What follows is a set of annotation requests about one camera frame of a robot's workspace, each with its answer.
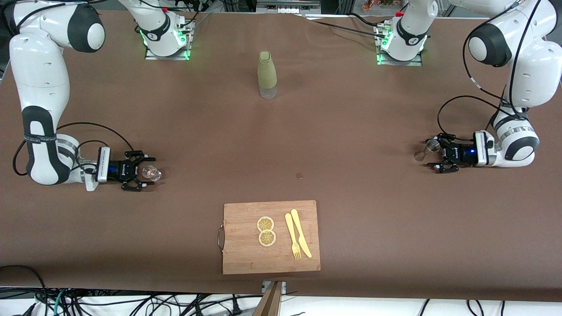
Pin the wooden cutting board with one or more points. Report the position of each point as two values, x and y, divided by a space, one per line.
246 254

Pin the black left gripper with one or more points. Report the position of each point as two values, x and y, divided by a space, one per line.
461 155

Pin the small metal bracket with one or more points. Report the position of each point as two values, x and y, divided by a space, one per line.
265 286

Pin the brown table cover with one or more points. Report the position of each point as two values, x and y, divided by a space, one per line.
351 219

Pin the wooden post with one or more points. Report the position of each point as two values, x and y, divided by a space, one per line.
270 303

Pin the yellow plastic knife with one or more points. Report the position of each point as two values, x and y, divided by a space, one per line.
300 235

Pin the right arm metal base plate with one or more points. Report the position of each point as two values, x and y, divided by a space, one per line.
151 56

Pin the steel jigger measuring cup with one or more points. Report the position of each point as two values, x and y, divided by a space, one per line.
432 146

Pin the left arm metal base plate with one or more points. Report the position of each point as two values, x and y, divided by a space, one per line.
415 62

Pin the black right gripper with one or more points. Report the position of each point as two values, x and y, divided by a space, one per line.
118 170

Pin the lemon slice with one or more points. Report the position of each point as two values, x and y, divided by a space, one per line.
267 238
265 224

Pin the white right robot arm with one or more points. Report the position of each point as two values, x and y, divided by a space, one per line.
39 87

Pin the green sleeved glass bottle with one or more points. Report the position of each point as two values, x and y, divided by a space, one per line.
267 70

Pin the yellow plastic fork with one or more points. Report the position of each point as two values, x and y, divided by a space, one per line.
291 235

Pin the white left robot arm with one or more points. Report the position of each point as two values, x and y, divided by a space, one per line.
535 66

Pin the clear glass cup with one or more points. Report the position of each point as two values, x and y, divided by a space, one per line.
151 173

